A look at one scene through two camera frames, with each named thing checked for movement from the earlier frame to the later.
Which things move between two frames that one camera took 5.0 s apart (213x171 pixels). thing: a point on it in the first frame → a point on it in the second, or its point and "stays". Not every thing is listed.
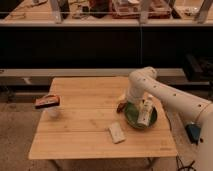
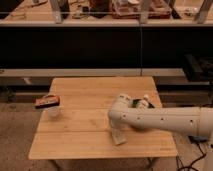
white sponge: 116,133 stays
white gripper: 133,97 → 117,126
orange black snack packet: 47,101 stays
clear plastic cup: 53,111 stays
